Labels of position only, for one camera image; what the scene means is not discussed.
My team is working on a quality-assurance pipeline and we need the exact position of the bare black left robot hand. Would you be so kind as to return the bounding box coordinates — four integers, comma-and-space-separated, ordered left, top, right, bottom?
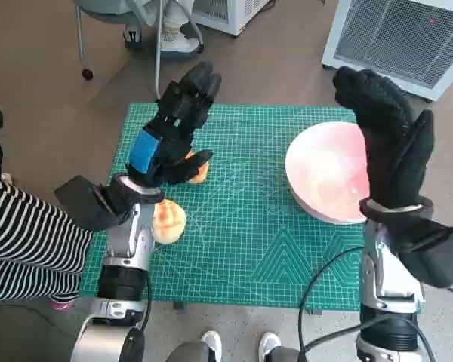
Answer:
126, 60, 223, 189

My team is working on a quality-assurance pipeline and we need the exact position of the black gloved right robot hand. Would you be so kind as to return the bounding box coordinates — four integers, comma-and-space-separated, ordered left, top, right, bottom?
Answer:
331, 66, 436, 209

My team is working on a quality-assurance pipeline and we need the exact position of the oblong toy bread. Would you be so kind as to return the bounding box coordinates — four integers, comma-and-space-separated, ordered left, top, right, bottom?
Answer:
184, 150, 211, 185

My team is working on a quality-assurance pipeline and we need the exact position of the pink bowl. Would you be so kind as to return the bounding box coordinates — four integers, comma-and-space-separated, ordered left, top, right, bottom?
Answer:
285, 121, 371, 225

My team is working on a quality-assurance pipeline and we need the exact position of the round scored toy bread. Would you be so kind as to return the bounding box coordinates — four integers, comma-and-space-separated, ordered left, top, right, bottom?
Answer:
152, 199, 188, 246

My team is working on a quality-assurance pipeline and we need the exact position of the silver metal leg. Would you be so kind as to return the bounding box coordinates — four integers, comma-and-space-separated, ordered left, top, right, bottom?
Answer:
153, 0, 165, 101

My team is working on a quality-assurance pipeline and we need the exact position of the person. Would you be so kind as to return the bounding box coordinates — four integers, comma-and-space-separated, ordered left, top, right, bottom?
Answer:
165, 330, 301, 362
0, 97, 95, 312
122, 0, 205, 60

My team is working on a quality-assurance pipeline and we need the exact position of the large white mesh cabinet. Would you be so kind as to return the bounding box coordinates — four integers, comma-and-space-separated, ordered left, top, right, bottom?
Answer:
320, 0, 453, 102

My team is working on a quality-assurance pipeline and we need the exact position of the small white cabinet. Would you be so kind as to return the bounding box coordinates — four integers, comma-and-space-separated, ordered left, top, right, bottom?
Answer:
190, 0, 273, 38

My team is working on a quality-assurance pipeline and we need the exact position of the green cutting mat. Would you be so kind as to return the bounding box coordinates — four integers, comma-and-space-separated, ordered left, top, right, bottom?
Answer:
78, 101, 427, 312

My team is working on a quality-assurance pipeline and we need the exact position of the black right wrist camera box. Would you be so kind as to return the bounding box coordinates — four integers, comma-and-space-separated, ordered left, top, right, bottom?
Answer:
390, 214, 453, 290

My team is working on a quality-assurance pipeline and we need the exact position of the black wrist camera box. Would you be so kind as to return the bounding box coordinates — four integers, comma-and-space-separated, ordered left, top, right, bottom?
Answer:
390, 214, 453, 290
54, 175, 137, 232

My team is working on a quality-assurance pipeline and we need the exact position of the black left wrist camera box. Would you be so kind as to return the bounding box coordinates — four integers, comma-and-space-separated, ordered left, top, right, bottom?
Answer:
54, 175, 137, 232

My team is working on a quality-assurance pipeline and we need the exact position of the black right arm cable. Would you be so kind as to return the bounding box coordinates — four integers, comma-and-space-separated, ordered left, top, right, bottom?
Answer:
297, 244, 437, 362

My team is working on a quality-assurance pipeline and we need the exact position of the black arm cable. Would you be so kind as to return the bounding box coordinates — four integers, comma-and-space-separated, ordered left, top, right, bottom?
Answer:
297, 244, 437, 362
134, 277, 154, 340

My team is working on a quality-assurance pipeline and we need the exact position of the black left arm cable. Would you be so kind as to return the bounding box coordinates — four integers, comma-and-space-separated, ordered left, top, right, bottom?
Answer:
134, 277, 154, 340

